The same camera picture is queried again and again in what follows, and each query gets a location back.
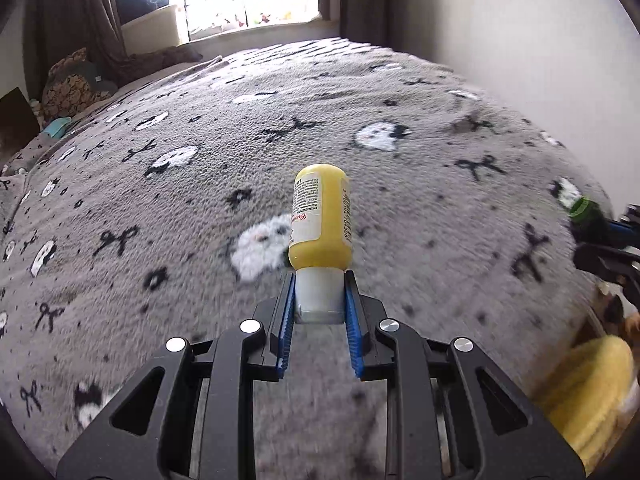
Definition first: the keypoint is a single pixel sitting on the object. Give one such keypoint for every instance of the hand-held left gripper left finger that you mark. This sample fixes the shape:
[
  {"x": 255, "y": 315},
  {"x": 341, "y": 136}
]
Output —
[{"x": 286, "y": 330}]

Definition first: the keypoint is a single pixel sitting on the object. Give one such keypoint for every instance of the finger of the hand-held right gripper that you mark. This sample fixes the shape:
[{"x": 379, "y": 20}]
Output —
[
  {"x": 622, "y": 234},
  {"x": 610, "y": 265}
]

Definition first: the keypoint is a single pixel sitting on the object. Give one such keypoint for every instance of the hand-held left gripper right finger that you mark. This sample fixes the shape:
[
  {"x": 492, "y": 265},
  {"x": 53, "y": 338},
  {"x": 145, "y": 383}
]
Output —
[{"x": 353, "y": 330}]

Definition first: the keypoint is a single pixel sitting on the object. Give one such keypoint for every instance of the green bottle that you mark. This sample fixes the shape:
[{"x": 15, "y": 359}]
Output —
[{"x": 587, "y": 214}]

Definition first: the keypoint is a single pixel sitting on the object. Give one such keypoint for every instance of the yellow bottle with white cap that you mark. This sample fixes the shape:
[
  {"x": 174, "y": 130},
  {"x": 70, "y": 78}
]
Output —
[{"x": 320, "y": 215}]

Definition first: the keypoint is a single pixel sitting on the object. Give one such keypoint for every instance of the yellow fluffy rug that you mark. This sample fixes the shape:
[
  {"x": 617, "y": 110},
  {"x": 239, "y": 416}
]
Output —
[{"x": 590, "y": 400}]

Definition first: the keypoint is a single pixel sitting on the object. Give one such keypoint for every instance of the grey printed blanket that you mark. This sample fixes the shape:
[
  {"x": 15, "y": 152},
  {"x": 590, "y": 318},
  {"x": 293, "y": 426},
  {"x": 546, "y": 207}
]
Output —
[{"x": 200, "y": 210}]

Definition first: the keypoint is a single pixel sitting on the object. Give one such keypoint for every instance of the dark grey cloth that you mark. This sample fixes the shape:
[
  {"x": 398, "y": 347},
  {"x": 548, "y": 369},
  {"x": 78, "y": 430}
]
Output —
[{"x": 160, "y": 57}]

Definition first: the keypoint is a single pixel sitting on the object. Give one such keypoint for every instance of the teal cloth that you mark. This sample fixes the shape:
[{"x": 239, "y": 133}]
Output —
[{"x": 56, "y": 127}]

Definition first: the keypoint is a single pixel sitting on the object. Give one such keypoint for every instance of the patterned pillow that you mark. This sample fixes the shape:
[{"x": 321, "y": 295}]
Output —
[{"x": 67, "y": 90}]

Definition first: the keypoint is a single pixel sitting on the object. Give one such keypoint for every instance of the beige storage box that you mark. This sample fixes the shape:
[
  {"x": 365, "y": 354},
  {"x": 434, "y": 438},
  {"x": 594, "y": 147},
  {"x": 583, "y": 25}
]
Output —
[{"x": 150, "y": 30}]

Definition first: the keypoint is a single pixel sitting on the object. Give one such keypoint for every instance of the dark curtain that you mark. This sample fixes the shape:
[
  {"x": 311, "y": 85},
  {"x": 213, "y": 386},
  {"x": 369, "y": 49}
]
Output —
[
  {"x": 70, "y": 10},
  {"x": 365, "y": 0}
]

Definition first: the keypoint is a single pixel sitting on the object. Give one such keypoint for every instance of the metal drying rack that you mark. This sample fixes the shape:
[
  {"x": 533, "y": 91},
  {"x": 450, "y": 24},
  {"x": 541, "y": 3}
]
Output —
[{"x": 210, "y": 0}]

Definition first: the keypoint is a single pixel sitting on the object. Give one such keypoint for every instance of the wooden headboard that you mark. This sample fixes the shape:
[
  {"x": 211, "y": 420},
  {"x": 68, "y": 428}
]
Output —
[{"x": 17, "y": 120}]

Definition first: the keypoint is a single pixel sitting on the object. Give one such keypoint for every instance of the blue cloth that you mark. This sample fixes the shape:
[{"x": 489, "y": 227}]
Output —
[{"x": 140, "y": 0}]

